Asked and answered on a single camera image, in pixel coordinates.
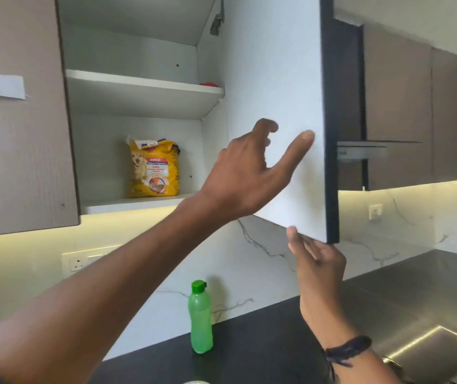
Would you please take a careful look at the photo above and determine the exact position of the person's left hand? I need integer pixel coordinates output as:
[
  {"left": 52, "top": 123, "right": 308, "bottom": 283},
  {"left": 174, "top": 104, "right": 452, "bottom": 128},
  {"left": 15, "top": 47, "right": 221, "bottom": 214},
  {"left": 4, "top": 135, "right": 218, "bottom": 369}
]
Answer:
[{"left": 200, "top": 118, "right": 316, "bottom": 225}]

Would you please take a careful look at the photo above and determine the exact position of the person's right hand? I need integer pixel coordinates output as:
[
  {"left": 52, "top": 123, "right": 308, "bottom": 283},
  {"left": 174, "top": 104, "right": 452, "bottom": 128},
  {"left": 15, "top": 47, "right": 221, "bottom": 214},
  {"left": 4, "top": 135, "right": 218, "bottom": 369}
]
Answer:
[{"left": 286, "top": 226, "right": 348, "bottom": 321}]

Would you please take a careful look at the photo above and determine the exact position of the white cabinet door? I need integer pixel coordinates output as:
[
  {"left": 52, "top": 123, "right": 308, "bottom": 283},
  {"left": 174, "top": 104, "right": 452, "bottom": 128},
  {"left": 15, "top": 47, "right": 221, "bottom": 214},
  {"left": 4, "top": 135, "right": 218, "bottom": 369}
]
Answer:
[{"left": 196, "top": 0, "right": 340, "bottom": 244}]

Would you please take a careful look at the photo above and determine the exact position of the person's right forearm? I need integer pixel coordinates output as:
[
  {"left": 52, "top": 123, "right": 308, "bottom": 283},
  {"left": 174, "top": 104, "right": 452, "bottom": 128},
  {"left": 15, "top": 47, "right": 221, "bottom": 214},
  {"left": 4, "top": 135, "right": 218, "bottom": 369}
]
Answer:
[{"left": 300, "top": 310, "right": 404, "bottom": 384}]

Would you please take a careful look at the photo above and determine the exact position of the person's left forearm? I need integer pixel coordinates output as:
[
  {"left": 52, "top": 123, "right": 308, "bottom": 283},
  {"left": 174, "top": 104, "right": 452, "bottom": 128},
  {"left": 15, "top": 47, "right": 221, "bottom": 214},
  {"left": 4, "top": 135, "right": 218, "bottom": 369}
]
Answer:
[{"left": 0, "top": 194, "right": 229, "bottom": 384}]

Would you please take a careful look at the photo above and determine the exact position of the grey range hood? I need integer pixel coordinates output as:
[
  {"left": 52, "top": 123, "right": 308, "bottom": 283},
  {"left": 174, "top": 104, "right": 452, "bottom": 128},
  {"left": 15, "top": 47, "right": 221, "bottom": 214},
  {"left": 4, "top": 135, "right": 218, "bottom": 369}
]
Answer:
[{"left": 337, "top": 140, "right": 423, "bottom": 163}]

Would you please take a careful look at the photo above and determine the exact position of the dark cabinet side panel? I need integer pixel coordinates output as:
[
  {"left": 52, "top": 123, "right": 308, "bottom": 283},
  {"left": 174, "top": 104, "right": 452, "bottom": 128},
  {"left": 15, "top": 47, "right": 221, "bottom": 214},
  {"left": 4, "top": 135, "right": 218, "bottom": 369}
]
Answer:
[{"left": 333, "top": 17, "right": 370, "bottom": 192}]

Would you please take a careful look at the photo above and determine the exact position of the green plastic bottle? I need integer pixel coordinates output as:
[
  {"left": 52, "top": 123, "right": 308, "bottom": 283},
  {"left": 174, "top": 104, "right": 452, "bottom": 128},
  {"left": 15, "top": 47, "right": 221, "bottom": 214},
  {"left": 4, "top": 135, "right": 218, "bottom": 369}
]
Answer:
[{"left": 188, "top": 280, "right": 214, "bottom": 355}]

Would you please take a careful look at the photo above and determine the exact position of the yellow dog food bag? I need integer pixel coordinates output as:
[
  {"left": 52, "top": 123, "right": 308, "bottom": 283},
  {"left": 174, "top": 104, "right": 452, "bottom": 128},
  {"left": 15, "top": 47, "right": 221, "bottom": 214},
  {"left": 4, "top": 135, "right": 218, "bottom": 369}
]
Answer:
[{"left": 126, "top": 135, "right": 181, "bottom": 199}]

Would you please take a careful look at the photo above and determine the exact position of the stainless steel counter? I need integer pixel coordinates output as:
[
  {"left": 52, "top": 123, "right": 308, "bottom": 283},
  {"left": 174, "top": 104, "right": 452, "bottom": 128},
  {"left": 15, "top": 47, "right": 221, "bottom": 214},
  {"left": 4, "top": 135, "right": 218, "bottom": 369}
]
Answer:
[{"left": 340, "top": 249, "right": 457, "bottom": 384}]

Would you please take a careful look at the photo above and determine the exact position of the metal cabinet hinge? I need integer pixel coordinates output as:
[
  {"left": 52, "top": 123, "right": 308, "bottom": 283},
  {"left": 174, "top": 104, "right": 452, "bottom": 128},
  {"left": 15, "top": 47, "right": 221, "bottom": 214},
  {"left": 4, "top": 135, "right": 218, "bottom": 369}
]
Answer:
[{"left": 209, "top": 0, "right": 226, "bottom": 37}]

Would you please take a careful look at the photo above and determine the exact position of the narrow brown cabinet door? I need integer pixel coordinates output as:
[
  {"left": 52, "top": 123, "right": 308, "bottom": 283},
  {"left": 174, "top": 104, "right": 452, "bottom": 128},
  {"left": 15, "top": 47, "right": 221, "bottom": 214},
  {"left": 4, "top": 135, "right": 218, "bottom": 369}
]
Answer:
[{"left": 432, "top": 47, "right": 457, "bottom": 183}]

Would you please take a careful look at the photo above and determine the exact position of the white cabinet shelf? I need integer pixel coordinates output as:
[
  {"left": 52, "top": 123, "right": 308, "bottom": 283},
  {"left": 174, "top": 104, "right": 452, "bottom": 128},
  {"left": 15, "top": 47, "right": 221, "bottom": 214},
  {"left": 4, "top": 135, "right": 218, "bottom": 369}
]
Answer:
[{"left": 65, "top": 69, "right": 225, "bottom": 120}]

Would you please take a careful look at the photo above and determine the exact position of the brown labelled cabinet door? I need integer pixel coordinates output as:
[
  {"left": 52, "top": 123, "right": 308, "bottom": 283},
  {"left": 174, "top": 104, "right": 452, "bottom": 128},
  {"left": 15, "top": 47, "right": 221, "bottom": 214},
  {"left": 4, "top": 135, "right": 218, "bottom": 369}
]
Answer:
[{"left": 0, "top": 0, "right": 81, "bottom": 239}]

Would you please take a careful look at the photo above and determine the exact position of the black wrist bracelet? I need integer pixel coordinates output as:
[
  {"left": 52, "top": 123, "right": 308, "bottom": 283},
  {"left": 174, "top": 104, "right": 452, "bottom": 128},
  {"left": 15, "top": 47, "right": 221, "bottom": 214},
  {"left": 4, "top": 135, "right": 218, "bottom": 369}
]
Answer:
[{"left": 324, "top": 335, "right": 373, "bottom": 369}]

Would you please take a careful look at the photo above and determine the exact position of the white wall cabinet interior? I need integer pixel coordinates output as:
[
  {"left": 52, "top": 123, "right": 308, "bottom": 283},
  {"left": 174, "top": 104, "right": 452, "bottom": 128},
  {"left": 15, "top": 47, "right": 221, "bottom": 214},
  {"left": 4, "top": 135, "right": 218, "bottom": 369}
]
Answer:
[{"left": 55, "top": 0, "right": 229, "bottom": 215}]

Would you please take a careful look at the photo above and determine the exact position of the wide wall socket plate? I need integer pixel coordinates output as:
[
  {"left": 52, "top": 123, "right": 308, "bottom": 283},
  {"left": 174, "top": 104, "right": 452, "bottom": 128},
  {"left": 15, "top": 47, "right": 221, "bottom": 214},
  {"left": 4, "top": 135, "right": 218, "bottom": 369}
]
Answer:
[{"left": 61, "top": 245, "right": 122, "bottom": 278}]

